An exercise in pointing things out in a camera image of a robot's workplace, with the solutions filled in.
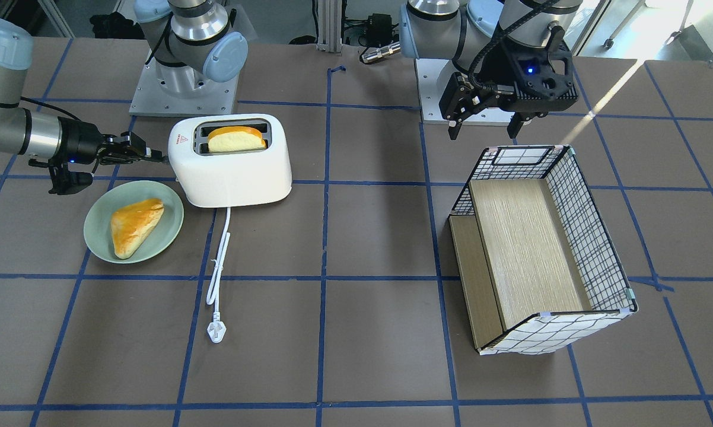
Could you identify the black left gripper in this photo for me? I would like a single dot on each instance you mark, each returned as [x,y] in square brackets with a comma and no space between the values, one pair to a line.
[506,72]

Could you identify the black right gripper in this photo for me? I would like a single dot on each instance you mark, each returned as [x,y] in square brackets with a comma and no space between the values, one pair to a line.
[80,142]

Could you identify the white two-slot toaster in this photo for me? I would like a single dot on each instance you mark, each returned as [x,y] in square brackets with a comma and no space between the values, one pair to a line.
[214,179]

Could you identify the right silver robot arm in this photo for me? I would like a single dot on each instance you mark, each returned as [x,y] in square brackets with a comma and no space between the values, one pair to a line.
[196,52]

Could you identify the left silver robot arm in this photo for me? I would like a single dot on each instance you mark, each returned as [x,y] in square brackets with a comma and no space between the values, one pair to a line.
[465,33]

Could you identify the bread slice in toaster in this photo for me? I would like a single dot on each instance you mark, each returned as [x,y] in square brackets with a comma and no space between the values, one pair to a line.
[233,139]

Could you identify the triangular golden pastry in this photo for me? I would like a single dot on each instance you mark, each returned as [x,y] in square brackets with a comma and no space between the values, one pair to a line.
[132,224]

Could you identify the green round plate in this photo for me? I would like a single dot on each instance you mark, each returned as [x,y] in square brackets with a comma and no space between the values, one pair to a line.
[97,233]

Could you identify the grid-patterned wire storage box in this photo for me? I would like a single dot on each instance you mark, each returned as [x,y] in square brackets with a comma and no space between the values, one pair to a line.
[538,267]

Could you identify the aluminium frame post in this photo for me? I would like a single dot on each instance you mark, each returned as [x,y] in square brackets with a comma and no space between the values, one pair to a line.
[329,28]

